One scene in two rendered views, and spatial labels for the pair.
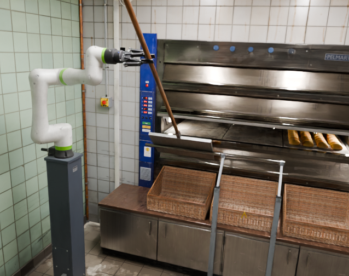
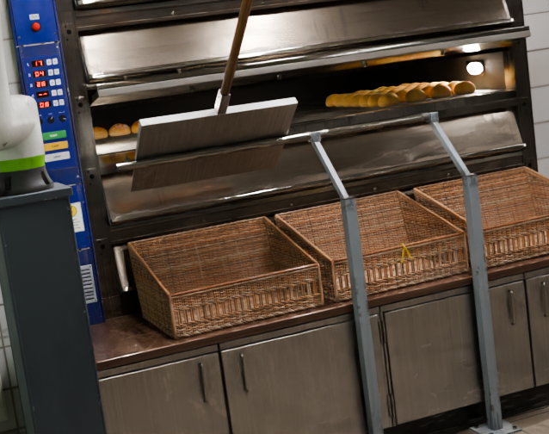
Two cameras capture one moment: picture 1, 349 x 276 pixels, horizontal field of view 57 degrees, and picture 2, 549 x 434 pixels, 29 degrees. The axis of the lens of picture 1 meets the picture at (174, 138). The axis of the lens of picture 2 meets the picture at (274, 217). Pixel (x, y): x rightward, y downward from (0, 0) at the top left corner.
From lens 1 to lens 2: 2.12 m
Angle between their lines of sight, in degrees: 37
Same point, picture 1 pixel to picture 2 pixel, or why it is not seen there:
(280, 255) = (496, 312)
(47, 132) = (14, 109)
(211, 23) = not seen: outside the picture
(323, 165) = (465, 126)
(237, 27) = not seen: outside the picture
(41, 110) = (0, 45)
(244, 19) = not seen: outside the picture
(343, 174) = (505, 133)
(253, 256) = (448, 341)
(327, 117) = (450, 18)
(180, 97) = (130, 42)
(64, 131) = (33, 110)
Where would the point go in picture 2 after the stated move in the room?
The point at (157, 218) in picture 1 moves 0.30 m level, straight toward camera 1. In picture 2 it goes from (216, 347) to (275, 359)
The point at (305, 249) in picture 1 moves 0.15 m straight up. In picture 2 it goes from (533, 276) to (529, 238)
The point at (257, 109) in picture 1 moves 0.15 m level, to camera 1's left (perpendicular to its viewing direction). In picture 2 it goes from (317, 33) to (287, 36)
